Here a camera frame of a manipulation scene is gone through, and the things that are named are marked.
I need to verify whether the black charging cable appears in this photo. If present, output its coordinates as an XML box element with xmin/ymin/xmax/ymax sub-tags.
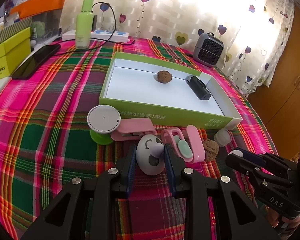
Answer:
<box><xmin>56</xmin><ymin>2</ymin><xmax>136</xmax><ymax>53</ymax></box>

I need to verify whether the white green round spool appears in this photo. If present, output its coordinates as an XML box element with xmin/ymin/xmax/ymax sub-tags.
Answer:
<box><xmin>87</xmin><ymin>105</ymin><xmax>121</xmax><ymax>146</ymax></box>

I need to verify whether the green white cardboard box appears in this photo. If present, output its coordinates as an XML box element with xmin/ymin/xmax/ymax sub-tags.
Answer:
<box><xmin>99</xmin><ymin>52</ymin><xmax>243</xmax><ymax>130</ymax></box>

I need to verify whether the mint green oval piece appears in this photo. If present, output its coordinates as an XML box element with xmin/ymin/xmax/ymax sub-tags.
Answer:
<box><xmin>178</xmin><ymin>140</ymin><xmax>192</xmax><ymax>159</ymax></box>

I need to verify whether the heart patterned curtain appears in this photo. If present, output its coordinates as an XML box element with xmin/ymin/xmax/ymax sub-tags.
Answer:
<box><xmin>59</xmin><ymin>0</ymin><xmax>295</xmax><ymax>96</ymax></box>

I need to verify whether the brown walnut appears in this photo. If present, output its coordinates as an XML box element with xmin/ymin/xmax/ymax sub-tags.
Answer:
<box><xmin>203</xmin><ymin>139</ymin><xmax>219</xmax><ymax>161</ymax></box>
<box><xmin>157</xmin><ymin>70</ymin><xmax>173</xmax><ymax>83</ymax></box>

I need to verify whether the lime green shoebox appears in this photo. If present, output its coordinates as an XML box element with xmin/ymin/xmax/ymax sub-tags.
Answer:
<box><xmin>0</xmin><ymin>27</ymin><xmax>31</xmax><ymax>79</ymax></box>

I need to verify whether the wooden wardrobe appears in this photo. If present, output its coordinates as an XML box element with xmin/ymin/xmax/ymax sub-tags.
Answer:
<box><xmin>248</xmin><ymin>7</ymin><xmax>300</xmax><ymax>159</ymax></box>

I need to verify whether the green lotion bottle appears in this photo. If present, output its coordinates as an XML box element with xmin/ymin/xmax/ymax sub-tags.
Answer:
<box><xmin>75</xmin><ymin>0</ymin><xmax>94</xmax><ymax>50</ymax></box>

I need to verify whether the white blue power strip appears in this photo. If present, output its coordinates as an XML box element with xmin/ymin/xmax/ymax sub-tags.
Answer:
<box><xmin>62</xmin><ymin>30</ymin><xmax>129</xmax><ymax>43</ymax></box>

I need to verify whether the pink stapler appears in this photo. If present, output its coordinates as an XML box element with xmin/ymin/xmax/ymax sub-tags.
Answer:
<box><xmin>110</xmin><ymin>118</ymin><xmax>156</xmax><ymax>141</ymax></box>

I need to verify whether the grey portable heater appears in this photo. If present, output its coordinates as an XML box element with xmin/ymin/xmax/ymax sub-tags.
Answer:
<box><xmin>192</xmin><ymin>33</ymin><xmax>224</xmax><ymax>67</ymax></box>

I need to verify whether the right hand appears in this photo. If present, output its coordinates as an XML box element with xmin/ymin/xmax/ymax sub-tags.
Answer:
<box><xmin>266</xmin><ymin>208</ymin><xmax>300</xmax><ymax>229</ymax></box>

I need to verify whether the grey white panda toy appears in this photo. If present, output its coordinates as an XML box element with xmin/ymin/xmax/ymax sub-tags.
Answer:
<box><xmin>136</xmin><ymin>134</ymin><xmax>165</xmax><ymax>176</ymax></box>

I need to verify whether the orange storage bin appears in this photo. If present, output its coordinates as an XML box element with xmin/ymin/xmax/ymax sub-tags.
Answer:
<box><xmin>10</xmin><ymin>0</ymin><xmax>65</xmax><ymax>19</ymax></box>

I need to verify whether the black smartphone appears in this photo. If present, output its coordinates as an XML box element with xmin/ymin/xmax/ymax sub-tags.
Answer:
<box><xmin>11</xmin><ymin>44</ymin><xmax>61</xmax><ymax>80</ymax></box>

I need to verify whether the black rectangular device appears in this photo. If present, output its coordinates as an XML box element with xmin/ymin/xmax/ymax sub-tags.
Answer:
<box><xmin>185</xmin><ymin>75</ymin><xmax>211</xmax><ymax>101</ymax></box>

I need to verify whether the white round cap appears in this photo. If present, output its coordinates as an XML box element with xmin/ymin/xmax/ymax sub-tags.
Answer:
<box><xmin>214</xmin><ymin>128</ymin><xmax>232</xmax><ymax>147</ymax></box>

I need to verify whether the chevron patterned box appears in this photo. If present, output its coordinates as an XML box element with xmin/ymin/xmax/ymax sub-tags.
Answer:
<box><xmin>0</xmin><ymin>17</ymin><xmax>32</xmax><ymax>44</ymax></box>

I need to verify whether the pink clip case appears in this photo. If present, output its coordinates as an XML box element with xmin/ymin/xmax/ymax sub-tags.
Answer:
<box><xmin>161</xmin><ymin>125</ymin><xmax>206</xmax><ymax>164</ymax></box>

